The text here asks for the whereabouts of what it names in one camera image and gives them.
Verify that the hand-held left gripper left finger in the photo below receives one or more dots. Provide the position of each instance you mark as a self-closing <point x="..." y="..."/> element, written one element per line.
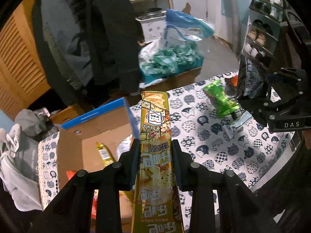
<point x="133" y="165"/>

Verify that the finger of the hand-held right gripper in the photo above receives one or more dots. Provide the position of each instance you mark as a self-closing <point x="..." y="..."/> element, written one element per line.
<point x="289" y="77"/>
<point x="262" y="111"/>

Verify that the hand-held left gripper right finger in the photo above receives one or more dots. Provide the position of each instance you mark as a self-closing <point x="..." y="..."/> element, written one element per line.
<point x="177" y="165"/>

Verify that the long yellow snack packet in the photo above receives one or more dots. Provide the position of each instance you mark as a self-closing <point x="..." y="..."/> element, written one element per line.
<point x="155" y="150"/>

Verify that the silver snack packet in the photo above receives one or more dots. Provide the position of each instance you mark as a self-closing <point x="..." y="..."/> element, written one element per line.
<point x="237" y="123"/>

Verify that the small gold snack packet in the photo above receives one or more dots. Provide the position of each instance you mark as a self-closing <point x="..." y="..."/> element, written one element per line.
<point x="104" y="154"/>

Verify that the black snack packet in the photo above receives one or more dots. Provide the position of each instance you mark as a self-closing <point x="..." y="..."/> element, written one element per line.
<point x="250" y="80"/>

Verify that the green snack packet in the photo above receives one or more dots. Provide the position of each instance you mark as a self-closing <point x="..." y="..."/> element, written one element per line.
<point x="222" y="99"/>

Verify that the orange chip bag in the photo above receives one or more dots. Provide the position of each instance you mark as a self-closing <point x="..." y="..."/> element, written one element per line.
<point x="232" y="81"/>

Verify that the cardboard box with blue rim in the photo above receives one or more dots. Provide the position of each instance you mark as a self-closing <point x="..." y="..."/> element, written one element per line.
<point x="80" y="155"/>

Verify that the cat print tablecloth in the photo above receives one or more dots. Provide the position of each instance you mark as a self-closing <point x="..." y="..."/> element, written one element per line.
<point x="206" y="150"/>

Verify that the group of shoes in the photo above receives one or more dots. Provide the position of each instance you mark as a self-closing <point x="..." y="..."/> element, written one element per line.
<point x="260" y="36"/>

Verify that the grey shoe rack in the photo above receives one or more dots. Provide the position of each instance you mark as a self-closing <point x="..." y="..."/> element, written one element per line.
<point x="245" y="36"/>

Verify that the brown cardboard carton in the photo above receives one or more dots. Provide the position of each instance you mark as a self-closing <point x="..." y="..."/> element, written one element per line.
<point x="175" y="80"/>

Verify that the grey printed tote bag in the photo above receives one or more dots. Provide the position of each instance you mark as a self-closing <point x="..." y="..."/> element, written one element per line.
<point x="28" y="157"/>

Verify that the pile of teal plastic bags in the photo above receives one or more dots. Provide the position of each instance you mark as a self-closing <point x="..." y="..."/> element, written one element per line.
<point x="170" y="58"/>

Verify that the grey hoodie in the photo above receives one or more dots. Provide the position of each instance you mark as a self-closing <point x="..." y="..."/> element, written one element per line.
<point x="34" y="121"/>

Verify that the white plastic bag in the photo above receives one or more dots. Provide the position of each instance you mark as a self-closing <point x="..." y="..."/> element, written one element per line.
<point x="150" y="49"/>

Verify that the dark olive coat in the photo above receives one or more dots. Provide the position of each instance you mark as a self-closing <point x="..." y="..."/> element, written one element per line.
<point x="48" y="77"/>

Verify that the long black coat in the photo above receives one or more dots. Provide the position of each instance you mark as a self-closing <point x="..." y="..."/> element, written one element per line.
<point x="111" y="41"/>

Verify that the white patterned box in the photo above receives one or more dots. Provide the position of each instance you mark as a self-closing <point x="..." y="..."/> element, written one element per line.
<point x="153" y="30"/>

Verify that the dark metal pan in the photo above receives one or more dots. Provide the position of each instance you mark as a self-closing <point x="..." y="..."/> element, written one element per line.
<point x="154" y="12"/>

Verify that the wooden louvered cabinet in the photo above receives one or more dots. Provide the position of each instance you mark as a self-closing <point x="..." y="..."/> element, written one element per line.
<point x="19" y="65"/>

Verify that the grey-blue jacket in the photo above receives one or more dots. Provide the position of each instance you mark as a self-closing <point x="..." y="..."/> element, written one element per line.
<point x="63" y="29"/>

